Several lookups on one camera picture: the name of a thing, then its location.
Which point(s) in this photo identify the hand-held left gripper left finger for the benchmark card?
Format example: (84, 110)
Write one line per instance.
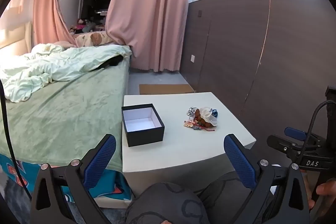
(100, 158)

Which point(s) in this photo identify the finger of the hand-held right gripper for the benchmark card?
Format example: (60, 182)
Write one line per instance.
(282, 146)
(295, 132)

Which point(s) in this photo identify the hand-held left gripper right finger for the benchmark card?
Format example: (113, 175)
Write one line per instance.
(240, 161)

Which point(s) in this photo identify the pile of jewelry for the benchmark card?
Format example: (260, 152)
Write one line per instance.
(203, 119)

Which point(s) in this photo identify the black square gift box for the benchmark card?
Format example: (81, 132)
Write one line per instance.
(143, 121)

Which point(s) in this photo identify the person's right hand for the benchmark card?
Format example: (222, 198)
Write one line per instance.
(325, 190)

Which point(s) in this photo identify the teal cartoon bedsheet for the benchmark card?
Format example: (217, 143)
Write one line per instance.
(119, 184)

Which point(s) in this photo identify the white bed base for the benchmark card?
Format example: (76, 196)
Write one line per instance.
(113, 201)

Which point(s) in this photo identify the green fleece blanket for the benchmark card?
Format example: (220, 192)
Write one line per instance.
(68, 113)

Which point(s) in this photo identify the white square table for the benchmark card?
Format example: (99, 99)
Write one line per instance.
(183, 148)

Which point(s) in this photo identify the person's dark patterned pants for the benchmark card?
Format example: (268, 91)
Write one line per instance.
(168, 203)

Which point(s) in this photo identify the flat brown cardboard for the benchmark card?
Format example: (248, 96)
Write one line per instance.
(166, 88)

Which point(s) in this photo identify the pale green duvet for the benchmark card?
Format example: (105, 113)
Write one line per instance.
(52, 66)

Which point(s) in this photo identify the bear print pillow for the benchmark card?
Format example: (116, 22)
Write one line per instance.
(95, 38)

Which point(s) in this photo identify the heap of plush toys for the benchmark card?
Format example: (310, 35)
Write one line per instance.
(82, 26)

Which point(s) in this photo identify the beige padded headboard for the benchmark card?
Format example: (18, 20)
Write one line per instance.
(15, 35)

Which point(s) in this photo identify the white wall outlet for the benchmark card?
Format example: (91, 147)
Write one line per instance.
(192, 58)

